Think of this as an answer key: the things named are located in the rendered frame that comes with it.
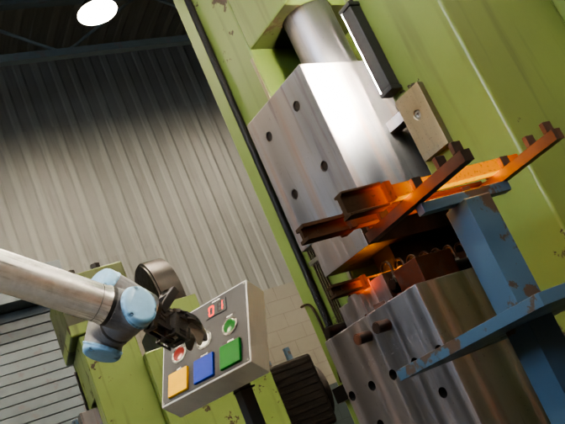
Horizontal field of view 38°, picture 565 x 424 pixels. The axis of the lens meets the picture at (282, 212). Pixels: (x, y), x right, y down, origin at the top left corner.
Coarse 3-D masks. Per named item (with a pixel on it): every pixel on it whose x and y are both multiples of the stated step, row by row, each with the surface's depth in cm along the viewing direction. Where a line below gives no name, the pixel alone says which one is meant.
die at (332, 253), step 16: (400, 224) 205; (416, 224) 208; (432, 224) 211; (448, 224) 214; (336, 240) 205; (352, 240) 201; (384, 240) 200; (400, 240) 206; (320, 256) 211; (336, 256) 206; (352, 256) 201; (368, 256) 208; (336, 272) 211
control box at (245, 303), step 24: (240, 288) 236; (192, 312) 245; (216, 312) 237; (240, 312) 230; (264, 312) 235; (216, 336) 232; (240, 336) 225; (264, 336) 229; (168, 360) 241; (192, 360) 233; (216, 360) 226; (264, 360) 222; (192, 384) 228; (216, 384) 224; (240, 384) 225; (168, 408) 232; (192, 408) 233
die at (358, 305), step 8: (464, 256) 211; (368, 280) 198; (376, 280) 196; (384, 280) 194; (368, 288) 199; (376, 288) 196; (384, 288) 194; (352, 296) 204; (360, 296) 201; (368, 296) 199; (376, 296) 197; (384, 296) 194; (392, 296) 192; (352, 304) 204; (360, 304) 202; (368, 304) 199; (344, 312) 207; (352, 312) 205; (360, 312) 202; (368, 312) 200; (344, 320) 208; (352, 320) 205
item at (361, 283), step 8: (384, 272) 203; (352, 280) 197; (360, 280) 198; (328, 288) 194; (336, 288) 195; (344, 288) 196; (352, 288) 197; (360, 288) 197; (336, 296) 193; (344, 296) 197
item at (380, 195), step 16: (496, 160) 149; (464, 176) 144; (480, 176) 147; (352, 192) 134; (368, 192) 135; (384, 192) 136; (400, 192) 137; (352, 208) 133; (368, 208) 133; (384, 208) 136
